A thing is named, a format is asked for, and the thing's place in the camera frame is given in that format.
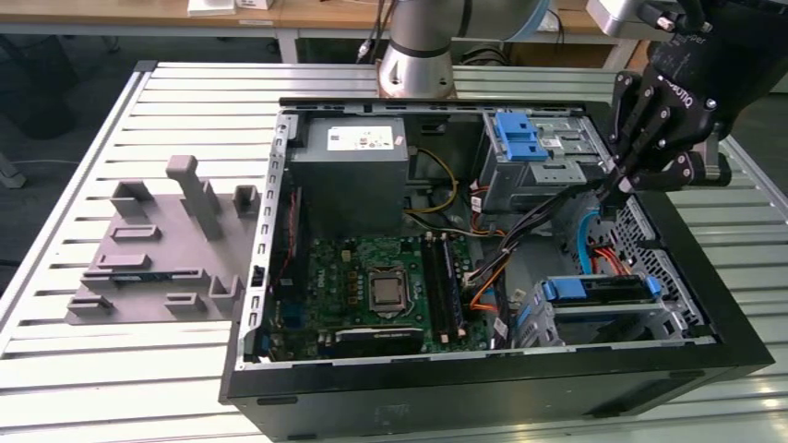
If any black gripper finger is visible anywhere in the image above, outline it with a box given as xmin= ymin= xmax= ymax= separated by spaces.
xmin=595 ymin=70 xmax=671 ymax=205
xmin=604 ymin=150 xmax=732 ymax=208

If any orange power wire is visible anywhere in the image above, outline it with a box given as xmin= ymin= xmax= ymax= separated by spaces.
xmin=587 ymin=245 xmax=635 ymax=278

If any blue data wire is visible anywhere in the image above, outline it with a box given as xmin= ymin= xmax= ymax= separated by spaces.
xmin=576 ymin=206 xmax=611 ymax=278

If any hard disk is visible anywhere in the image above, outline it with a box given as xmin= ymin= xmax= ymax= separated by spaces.
xmin=516 ymin=274 xmax=666 ymax=345

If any silver disk bay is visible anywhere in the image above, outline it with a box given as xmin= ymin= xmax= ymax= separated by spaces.
xmin=510 ymin=274 xmax=707 ymax=347

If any silver metal drive cage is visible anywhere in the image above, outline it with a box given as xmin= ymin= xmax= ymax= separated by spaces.
xmin=479 ymin=110 xmax=620 ymax=213

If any blue drive latch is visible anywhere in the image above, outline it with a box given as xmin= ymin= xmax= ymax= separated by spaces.
xmin=495 ymin=110 xmax=547 ymax=162

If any black RAM slot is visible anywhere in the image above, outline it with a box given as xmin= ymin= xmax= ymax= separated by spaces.
xmin=422 ymin=233 xmax=450 ymax=345
xmin=439 ymin=233 xmax=470 ymax=341

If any grey power supply unit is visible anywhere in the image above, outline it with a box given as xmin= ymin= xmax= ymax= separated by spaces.
xmin=288 ymin=114 xmax=411 ymax=239

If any CPU socket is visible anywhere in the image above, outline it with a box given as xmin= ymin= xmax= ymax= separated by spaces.
xmin=363 ymin=263 xmax=415 ymax=322

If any silver CPU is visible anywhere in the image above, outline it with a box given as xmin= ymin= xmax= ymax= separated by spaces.
xmin=372 ymin=276 xmax=406 ymax=305

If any green motherboard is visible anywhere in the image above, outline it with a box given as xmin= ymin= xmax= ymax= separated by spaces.
xmin=270 ymin=233 xmax=494 ymax=359

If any black graphics card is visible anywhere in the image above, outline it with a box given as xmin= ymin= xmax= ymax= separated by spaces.
xmin=316 ymin=325 xmax=427 ymax=359

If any black PC case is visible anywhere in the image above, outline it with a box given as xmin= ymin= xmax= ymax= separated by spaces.
xmin=218 ymin=96 xmax=778 ymax=443

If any white cardboard box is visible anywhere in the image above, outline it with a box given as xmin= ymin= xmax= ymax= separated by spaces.
xmin=187 ymin=0 xmax=239 ymax=18

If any wooden desk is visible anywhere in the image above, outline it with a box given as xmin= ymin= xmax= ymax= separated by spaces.
xmin=0 ymin=0 xmax=654 ymax=70

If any grey parts rack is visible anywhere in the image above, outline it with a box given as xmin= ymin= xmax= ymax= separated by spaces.
xmin=64 ymin=154 xmax=264 ymax=327

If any black equipment box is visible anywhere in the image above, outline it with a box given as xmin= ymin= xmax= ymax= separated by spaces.
xmin=0 ymin=34 xmax=82 ymax=139

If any grey stand foot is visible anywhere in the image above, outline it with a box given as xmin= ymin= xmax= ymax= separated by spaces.
xmin=0 ymin=151 xmax=27 ymax=188

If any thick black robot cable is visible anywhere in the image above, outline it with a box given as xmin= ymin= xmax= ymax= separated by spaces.
xmin=676 ymin=0 xmax=716 ymax=33

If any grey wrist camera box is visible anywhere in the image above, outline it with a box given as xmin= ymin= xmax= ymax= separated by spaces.
xmin=584 ymin=0 xmax=684 ymax=38

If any black cable bundle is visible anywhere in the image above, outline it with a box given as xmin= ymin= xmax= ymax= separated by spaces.
xmin=491 ymin=179 xmax=611 ymax=278

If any yellow wire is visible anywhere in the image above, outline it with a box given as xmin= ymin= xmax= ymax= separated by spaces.
xmin=403 ymin=147 xmax=460 ymax=216

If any orange wire loop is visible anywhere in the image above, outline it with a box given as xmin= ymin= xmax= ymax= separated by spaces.
xmin=470 ymin=271 xmax=502 ymax=319

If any thin red wire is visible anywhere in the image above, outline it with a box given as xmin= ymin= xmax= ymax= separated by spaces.
xmin=274 ymin=188 xmax=304 ymax=283

